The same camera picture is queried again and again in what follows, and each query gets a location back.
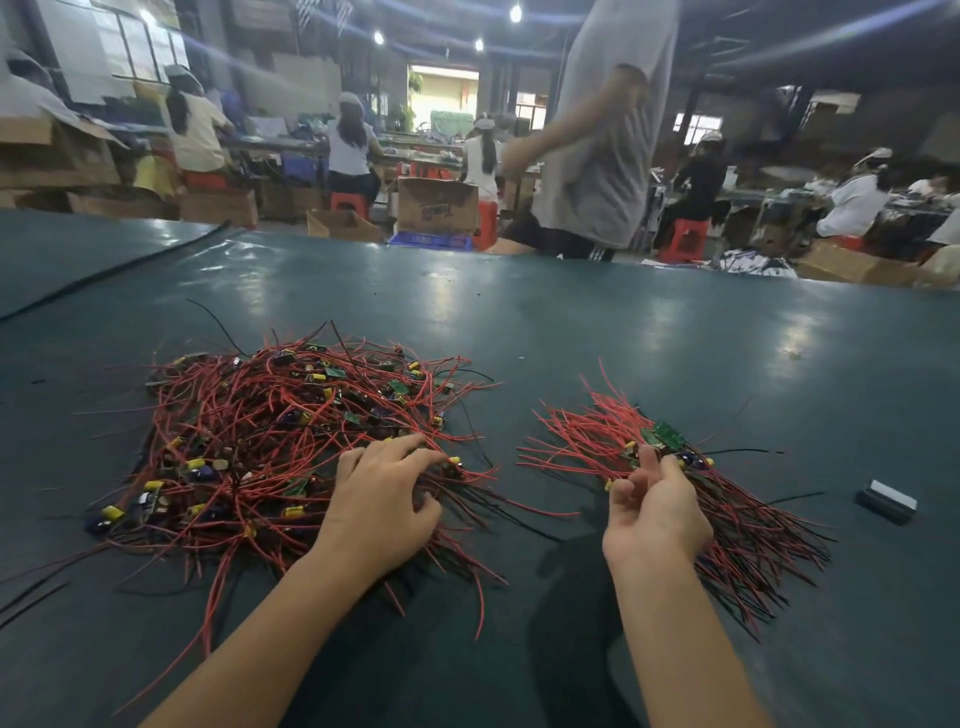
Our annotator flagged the person's left forearm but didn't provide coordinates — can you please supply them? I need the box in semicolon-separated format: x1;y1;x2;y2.
142;552;377;728

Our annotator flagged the small black grey block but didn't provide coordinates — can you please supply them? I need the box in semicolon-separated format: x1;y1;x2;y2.
855;478;920;527

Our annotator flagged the person's right hand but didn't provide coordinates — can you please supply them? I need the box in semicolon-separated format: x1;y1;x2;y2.
603;441;716;579

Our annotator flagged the dark green table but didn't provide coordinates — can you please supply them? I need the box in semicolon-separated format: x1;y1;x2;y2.
0;210;960;728

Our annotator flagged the heap of black white items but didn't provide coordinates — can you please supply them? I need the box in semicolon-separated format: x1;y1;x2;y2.
712;249;800;279

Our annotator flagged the pile of red-wired boards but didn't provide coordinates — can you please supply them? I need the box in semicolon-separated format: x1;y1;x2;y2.
0;327;572;707

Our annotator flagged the sorted bundle of wired boards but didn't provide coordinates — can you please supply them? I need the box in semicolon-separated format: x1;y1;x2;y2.
517;360;834;639

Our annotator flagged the grid window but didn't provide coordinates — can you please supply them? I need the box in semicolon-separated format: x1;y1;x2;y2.
93;7;189;84

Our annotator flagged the large open cardboard box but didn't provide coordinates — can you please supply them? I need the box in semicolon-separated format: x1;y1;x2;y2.
0;117;125;189

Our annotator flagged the person's left hand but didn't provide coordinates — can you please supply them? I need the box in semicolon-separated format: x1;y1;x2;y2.
312;433;450;587

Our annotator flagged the person's right forearm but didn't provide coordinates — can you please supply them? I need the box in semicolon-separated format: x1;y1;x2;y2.
612;552;774;728

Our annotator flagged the yellow sack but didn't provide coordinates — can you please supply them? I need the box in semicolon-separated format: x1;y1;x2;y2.
133;156;180;198

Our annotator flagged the blue plastic crate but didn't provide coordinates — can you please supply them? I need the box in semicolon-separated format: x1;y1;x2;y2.
388;231;476;252

